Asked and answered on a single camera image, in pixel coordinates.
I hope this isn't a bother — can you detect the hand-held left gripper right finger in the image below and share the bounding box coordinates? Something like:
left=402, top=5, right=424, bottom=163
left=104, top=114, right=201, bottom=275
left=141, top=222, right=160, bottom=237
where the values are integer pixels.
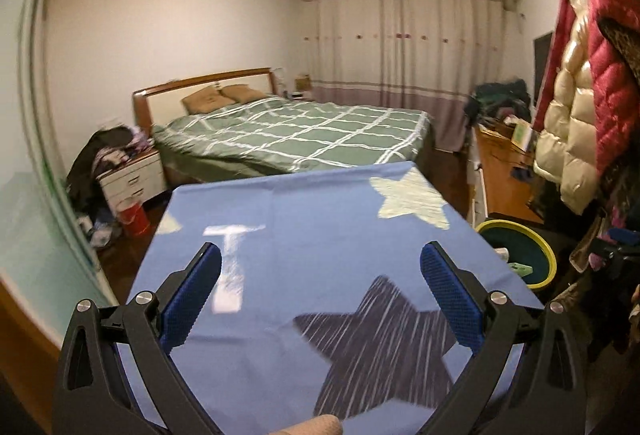
left=420, top=241, right=588, bottom=435

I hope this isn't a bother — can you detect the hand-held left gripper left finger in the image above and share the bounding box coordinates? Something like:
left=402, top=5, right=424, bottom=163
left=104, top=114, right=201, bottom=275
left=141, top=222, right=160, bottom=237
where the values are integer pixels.
left=52, top=241, right=223, bottom=435

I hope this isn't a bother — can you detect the blue bin with yellow rim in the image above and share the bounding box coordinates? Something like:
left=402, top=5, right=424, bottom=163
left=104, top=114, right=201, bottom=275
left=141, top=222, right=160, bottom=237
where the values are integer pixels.
left=475, top=220, right=557, bottom=291

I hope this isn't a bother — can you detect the red bucket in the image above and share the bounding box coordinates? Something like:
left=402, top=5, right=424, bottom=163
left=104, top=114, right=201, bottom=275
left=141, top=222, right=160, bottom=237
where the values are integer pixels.
left=116, top=197, right=149, bottom=238

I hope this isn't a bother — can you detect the floor clutter pile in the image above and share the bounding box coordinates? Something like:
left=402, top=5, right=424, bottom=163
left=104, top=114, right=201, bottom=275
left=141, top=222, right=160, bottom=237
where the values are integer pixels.
left=75, top=210, right=121, bottom=248

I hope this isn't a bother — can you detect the blue star-print tablecloth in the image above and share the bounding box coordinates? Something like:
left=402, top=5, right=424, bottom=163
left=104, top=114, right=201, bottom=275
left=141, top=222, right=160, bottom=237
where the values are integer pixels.
left=117, top=160, right=548, bottom=435

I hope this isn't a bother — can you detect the wooden desk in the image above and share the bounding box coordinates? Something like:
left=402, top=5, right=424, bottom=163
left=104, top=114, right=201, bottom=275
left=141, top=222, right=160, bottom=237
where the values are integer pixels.
left=472, top=125, right=546, bottom=223

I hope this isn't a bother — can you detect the white wooden nightstand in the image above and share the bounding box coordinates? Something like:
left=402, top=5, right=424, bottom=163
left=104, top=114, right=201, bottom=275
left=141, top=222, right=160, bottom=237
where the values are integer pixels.
left=98, top=150, right=168, bottom=208

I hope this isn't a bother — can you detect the cream puffer jacket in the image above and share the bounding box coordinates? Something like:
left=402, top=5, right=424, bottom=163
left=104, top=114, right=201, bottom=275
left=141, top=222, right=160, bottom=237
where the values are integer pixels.
left=532, top=0, right=603, bottom=216

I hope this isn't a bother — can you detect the green framed card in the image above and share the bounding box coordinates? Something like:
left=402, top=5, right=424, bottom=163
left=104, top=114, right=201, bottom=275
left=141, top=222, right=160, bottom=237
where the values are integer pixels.
left=510, top=121, right=533, bottom=150

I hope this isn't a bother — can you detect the pile of dark clothes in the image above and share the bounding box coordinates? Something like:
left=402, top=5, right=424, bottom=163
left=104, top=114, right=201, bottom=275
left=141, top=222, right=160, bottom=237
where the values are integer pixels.
left=65, top=125, right=153, bottom=216

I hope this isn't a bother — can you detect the red puffer jacket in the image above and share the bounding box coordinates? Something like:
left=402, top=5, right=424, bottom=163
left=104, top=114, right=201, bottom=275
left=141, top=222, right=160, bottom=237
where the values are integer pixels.
left=547, top=0, right=640, bottom=160

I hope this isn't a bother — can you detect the heap of clothes on desk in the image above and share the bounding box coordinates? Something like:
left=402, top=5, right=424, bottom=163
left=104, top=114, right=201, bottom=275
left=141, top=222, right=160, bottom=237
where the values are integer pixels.
left=465, top=77, right=532, bottom=126

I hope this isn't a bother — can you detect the black television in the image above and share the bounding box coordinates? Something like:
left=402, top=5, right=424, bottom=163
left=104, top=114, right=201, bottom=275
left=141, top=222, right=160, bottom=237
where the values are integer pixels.
left=532, top=31, right=555, bottom=108

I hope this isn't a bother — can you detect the brown pillow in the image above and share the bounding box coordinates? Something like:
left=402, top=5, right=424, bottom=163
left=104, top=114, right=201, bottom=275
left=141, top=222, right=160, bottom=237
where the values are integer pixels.
left=220, top=85, right=266, bottom=103
left=181, top=87, right=236, bottom=112

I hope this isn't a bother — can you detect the bed with green checked quilt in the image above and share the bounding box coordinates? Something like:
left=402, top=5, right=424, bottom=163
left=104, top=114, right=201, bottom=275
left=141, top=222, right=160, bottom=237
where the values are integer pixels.
left=132, top=67, right=436, bottom=180

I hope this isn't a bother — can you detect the glass sliding wardrobe door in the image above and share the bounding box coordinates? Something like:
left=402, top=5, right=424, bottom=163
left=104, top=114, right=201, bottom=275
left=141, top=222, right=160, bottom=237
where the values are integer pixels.
left=0, top=0, right=121, bottom=366

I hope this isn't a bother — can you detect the beige and mauve curtain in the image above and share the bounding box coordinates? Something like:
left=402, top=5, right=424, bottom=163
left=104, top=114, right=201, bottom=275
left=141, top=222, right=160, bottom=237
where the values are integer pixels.
left=295, top=0, right=506, bottom=150

